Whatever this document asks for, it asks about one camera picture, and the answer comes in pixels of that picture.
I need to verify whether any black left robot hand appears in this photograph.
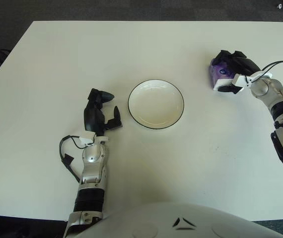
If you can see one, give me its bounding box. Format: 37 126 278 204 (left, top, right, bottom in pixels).
83 88 124 137

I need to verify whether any white plate with black rim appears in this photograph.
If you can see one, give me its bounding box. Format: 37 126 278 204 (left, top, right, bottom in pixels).
127 78 185 129

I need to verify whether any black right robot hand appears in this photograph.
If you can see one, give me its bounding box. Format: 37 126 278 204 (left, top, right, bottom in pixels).
217 49 261 95

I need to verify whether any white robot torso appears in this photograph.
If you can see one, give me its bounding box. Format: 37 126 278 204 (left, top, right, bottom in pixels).
67 202 283 238

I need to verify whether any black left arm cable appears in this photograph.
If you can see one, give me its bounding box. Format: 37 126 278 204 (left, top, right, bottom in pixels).
59 135 88 183

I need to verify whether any purple tissue paper pack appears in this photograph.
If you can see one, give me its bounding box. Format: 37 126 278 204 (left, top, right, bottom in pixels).
209 58 235 91

